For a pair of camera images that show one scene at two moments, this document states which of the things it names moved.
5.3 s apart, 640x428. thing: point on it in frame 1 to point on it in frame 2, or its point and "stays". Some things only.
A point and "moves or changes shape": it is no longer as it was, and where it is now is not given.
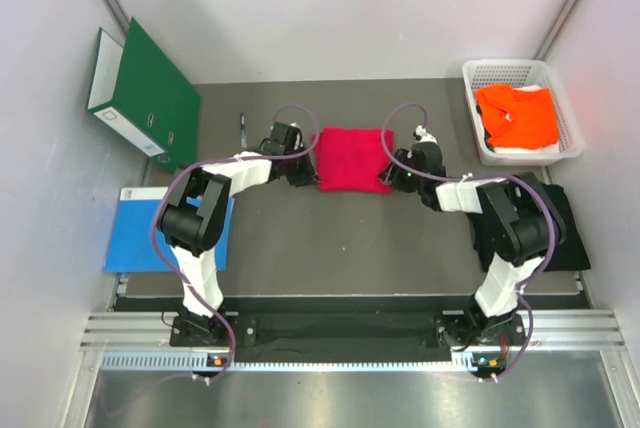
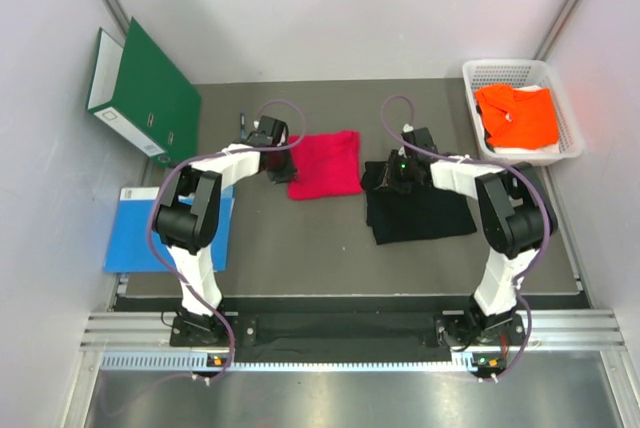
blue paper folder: x=130 y=246 stays
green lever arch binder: x=137 y=94 stays
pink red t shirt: x=350 y=159 moves or changes shape
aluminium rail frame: x=132 y=340 stays
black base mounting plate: x=351 y=323 stays
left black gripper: x=307 y=176 to x=287 y=174
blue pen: x=243 y=131 stays
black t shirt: x=570 y=255 to x=395 y=216
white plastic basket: x=519 y=113 stays
